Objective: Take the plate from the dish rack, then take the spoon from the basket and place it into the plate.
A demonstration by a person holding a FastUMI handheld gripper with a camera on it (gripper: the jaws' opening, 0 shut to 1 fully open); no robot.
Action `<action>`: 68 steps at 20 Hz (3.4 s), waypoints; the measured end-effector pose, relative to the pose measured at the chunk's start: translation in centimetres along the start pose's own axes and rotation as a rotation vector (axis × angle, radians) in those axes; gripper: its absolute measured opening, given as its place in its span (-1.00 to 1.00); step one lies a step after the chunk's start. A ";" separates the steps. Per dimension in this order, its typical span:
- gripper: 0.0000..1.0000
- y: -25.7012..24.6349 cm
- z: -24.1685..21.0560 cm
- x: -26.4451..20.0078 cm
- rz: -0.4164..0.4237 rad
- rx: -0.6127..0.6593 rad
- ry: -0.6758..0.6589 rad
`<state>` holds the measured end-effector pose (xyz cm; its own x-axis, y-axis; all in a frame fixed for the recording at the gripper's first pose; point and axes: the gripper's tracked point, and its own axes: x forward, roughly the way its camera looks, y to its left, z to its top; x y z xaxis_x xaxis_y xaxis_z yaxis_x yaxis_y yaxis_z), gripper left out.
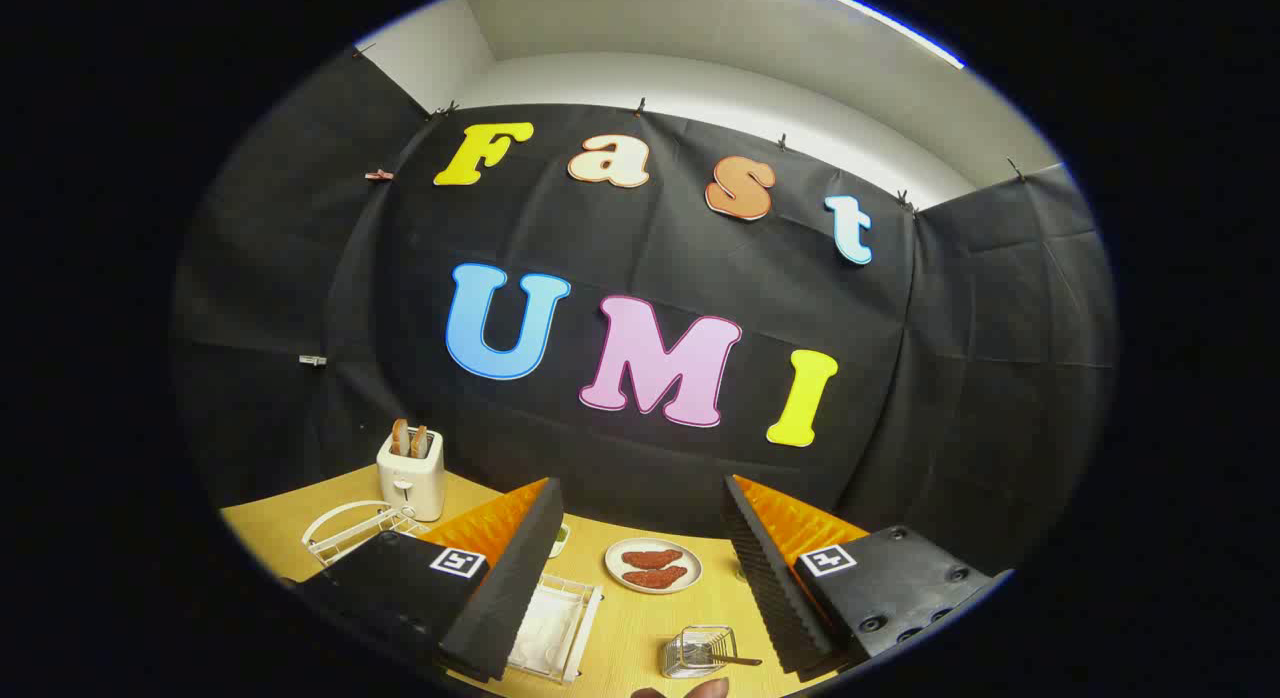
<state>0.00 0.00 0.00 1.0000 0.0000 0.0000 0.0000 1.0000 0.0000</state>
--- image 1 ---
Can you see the white toaster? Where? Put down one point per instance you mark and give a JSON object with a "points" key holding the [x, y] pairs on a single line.
{"points": [[412, 483]]}

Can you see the white oval dish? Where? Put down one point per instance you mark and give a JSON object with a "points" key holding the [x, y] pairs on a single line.
{"points": [[615, 570]]}

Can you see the brown toast slice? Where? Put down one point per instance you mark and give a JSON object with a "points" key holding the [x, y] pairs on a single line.
{"points": [[399, 438], [420, 442]]}

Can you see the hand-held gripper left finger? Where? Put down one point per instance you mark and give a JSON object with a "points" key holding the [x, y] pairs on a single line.
{"points": [[500, 598]]}

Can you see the red sausage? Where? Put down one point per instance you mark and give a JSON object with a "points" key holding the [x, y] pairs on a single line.
{"points": [[650, 558], [655, 577]]}

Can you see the black backdrop cloth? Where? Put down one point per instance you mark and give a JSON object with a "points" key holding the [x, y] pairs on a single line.
{"points": [[980, 378]]}

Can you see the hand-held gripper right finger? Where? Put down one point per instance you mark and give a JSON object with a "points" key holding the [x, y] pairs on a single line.
{"points": [[770, 588]]}

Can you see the white two-compartment condiment dish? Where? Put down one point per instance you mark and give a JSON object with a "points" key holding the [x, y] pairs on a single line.
{"points": [[560, 540]]}

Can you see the row of small black clips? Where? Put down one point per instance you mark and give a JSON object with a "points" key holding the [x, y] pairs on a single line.
{"points": [[640, 107]]}

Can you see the metal spoon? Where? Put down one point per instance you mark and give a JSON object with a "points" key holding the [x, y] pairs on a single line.
{"points": [[735, 659]]}

